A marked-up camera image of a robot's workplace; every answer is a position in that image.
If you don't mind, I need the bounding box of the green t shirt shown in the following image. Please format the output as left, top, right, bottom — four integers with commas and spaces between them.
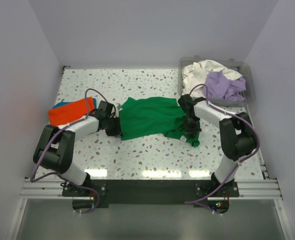
119, 97, 200, 147

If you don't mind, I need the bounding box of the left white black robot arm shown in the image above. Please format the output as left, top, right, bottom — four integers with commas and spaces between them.
30, 101, 121, 188

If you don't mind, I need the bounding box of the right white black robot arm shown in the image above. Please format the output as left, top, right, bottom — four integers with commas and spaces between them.
178, 94, 260, 185

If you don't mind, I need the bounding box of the folded orange t shirt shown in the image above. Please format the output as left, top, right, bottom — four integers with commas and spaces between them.
48, 98, 87, 126

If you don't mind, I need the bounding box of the lavender crumpled t shirt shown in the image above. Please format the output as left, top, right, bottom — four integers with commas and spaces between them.
203, 71, 246, 102

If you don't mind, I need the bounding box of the white crumpled t shirt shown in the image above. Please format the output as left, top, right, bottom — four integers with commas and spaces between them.
181, 59, 244, 98

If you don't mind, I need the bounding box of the folded blue t shirt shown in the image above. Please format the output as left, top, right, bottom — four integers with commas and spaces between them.
52, 98, 97, 109

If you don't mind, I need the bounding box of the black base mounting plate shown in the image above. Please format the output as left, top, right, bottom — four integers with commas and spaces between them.
61, 179, 240, 213

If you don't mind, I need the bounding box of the clear plastic bin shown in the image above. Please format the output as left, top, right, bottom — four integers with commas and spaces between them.
177, 56, 255, 108

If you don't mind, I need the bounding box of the aluminium frame rail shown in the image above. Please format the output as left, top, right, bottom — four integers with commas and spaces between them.
19, 178, 283, 200

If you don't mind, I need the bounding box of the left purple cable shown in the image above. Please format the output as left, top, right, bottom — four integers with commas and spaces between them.
29, 88, 108, 184

